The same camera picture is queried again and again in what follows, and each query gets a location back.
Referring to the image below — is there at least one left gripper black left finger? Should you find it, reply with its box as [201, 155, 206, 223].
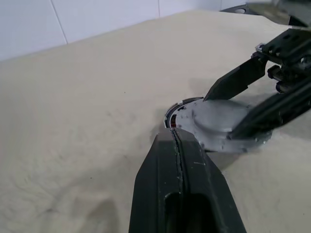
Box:
[128, 128, 183, 233]

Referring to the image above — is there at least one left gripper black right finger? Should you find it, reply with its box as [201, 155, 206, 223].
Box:
[173, 127, 244, 233]

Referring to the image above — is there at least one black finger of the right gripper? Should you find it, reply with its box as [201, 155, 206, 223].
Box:
[227, 78, 311, 141]
[203, 56, 268, 101]

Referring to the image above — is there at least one silver motor lid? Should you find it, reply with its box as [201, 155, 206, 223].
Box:
[173, 98, 273, 154]

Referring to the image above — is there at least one motor housing with copper windings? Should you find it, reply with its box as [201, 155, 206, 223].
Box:
[163, 96, 205, 129]

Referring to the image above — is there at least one black flat plate with hole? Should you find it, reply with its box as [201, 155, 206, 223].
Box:
[219, 6, 249, 14]

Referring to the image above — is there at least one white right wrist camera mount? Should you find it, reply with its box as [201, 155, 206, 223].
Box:
[245, 0, 311, 28]

